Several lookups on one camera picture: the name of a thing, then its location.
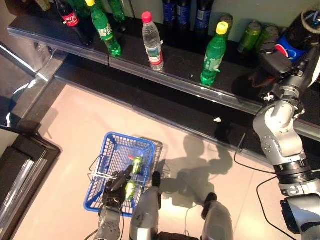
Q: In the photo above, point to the black robot waist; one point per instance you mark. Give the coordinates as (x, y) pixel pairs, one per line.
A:
(175, 237)

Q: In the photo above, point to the dark left robot hand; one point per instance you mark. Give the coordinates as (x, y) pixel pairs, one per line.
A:
(116, 186)

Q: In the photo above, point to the dark right robot hand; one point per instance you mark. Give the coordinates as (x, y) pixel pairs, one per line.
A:
(275, 62)

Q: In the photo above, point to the glossy dark corner shelf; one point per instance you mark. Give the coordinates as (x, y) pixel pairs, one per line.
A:
(15, 82)

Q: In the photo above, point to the black left robot foot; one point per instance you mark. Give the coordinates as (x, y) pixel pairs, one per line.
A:
(156, 178)

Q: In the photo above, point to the black platform with clear edge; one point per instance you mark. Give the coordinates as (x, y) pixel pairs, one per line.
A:
(25, 160)

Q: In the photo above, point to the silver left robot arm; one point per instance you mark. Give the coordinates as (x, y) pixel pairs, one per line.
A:
(108, 225)

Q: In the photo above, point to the blue plastic shopping basket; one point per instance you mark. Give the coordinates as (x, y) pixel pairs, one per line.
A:
(140, 142)

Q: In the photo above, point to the black stepped display shelf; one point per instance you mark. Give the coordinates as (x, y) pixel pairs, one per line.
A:
(180, 60)

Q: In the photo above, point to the black robot foot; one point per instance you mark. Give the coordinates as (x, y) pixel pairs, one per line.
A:
(156, 178)
(211, 197)

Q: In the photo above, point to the silver left robot leg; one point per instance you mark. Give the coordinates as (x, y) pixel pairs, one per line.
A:
(145, 212)

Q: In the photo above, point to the black right robot foot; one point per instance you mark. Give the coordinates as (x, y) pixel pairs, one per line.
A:
(211, 197)

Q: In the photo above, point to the green bottle in basket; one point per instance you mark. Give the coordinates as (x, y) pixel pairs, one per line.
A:
(130, 191)
(137, 165)

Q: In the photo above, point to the clear plastic shelf edge strip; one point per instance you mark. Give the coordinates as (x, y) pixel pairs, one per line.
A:
(175, 82)
(187, 127)

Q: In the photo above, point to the green soda bottle yellow cap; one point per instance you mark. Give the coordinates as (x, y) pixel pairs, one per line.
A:
(105, 32)
(213, 57)

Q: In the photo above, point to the white paper scrap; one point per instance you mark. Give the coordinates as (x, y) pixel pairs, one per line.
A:
(217, 120)

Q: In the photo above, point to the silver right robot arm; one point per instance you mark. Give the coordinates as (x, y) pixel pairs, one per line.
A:
(277, 130)

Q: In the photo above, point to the clear water bottle pink cap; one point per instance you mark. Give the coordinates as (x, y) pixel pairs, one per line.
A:
(153, 42)

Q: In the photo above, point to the yellow-green drink bottle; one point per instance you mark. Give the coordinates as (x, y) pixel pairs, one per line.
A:
(44, 3)

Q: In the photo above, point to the cola bottle blue Pepsi label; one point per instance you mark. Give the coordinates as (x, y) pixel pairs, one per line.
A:
(291, 50)

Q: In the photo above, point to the dark bottle blue label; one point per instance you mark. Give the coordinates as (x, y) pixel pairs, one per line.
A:
(183, 13)
(168, 12)
(203, 15)

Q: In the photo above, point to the cola bottle red label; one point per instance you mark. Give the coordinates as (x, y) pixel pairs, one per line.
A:
(71, 20)

